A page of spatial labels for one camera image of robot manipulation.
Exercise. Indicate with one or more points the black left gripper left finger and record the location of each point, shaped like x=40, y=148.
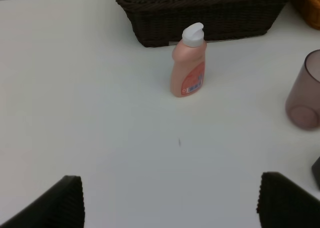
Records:
x=60, y=206

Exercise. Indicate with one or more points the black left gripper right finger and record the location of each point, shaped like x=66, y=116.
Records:
x=282, y=203

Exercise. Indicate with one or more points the translucent pink plastic cup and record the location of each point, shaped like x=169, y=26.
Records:
x=303, y=103

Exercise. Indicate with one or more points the orange wicker basket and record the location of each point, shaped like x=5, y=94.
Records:
x=311, y=13

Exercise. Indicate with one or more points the dark brown wicker basket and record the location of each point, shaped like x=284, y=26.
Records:
x=157, y=23

